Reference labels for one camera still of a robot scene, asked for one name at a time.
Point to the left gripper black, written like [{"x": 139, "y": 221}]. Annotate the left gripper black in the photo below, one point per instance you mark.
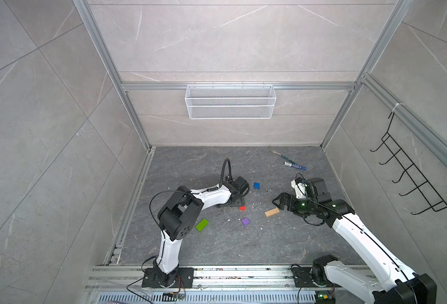
[{"x": 241, "y": 201}]

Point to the natural wood block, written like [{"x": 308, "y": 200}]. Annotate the natural wood block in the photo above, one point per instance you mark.
[{"x": 272, "y": 212}]

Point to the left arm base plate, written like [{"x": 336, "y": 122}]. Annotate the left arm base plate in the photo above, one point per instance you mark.
[{"x": 180, "y": 277}]

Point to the green rectangular block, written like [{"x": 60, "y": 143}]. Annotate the green rectangular block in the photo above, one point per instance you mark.
[{"x": 202, "y": 224}]

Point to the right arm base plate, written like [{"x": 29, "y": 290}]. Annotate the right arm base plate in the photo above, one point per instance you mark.
[{"x": 304, "y": 278}]

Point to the blue marker pen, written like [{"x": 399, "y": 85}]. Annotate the blue marker pen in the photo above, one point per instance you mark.
[{"x": 293, "y": 165}]

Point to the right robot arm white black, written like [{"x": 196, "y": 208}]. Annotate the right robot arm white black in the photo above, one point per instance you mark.
[{"x": 393, "y": 281}]

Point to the purple small block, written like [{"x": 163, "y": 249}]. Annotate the purple small block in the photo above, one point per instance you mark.
[{"x": 245, "y": 221}]

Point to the white wire mesh basket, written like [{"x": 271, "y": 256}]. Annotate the white wire mesh basket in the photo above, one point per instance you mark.
[{"x": 219, "y": 102}]

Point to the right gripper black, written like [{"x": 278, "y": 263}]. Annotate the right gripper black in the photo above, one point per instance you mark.
[{"x": 290, "y": 205}]

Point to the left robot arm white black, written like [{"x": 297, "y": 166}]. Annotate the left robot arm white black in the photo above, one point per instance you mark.
[{"x": 177, "y": 217}]

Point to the black wire hook rack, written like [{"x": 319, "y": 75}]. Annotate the black wire hook rack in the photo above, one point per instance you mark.
[{"x": 410, "y": 169}]

